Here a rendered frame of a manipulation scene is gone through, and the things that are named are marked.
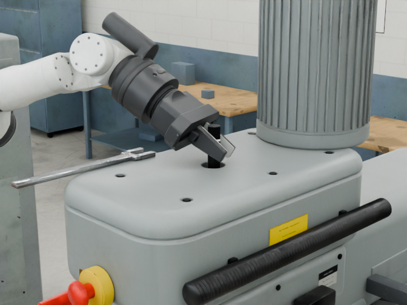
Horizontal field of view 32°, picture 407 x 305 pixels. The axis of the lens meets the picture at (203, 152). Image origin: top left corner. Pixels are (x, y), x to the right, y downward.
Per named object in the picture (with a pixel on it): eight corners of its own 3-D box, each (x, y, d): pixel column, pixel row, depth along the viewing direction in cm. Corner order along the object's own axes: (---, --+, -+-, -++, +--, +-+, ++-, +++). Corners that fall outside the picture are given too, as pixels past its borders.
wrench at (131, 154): (20, 191, 98) (20, 186, 98) (6, 184, 101) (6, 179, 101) (155, 156, 114) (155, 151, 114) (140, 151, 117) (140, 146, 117)
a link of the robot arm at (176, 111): (202, 146, 118) (149, 103, 121) (229, 100, 113) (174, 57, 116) (163, 166, 107) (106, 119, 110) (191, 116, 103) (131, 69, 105)
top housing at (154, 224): (163, 340, 91) (161, 225, 86) (52, 275, 109) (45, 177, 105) (368, 238, 122) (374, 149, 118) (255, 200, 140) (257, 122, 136)
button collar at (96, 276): (104, 317, 97) (102, 278, 95) (79, 302, 101) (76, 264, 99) (115, 312, 98) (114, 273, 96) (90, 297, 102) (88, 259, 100)
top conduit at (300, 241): (199, 313, 89) (199, 288, 88) (177, 301, 92) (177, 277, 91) (392, 219, 119) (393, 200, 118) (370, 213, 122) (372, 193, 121)
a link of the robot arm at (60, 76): (119, 69, 111) (46, 92, 115) (142, 74, 119) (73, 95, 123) (109, 29, 111) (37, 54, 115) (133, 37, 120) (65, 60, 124)
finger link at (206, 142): (220, 164, 108) (190, 140, 110) (230, 148, 107) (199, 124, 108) (215, 167, 107) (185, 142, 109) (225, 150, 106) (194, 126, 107)
